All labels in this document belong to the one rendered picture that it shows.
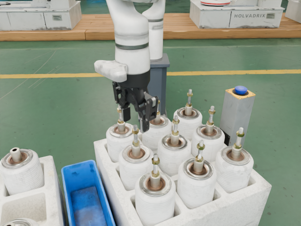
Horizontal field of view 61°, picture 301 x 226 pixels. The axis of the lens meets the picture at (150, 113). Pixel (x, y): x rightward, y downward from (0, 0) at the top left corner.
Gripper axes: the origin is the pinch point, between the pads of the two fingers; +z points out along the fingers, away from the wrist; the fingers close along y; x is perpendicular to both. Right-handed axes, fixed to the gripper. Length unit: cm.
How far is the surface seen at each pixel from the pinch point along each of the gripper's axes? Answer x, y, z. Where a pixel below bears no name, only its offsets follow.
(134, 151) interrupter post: 1.0, -0.4, 8.8
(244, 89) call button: -40.7, -7.3, 2.5
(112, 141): 0.9, 9.9, 11.2
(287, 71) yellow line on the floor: -155, 17, 35
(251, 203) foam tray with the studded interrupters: -17.4, -26.4, 21.3
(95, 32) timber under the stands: -98, 176, 28
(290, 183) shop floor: -49, -28, 35
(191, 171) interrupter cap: -5.5, -14.3, 10.1
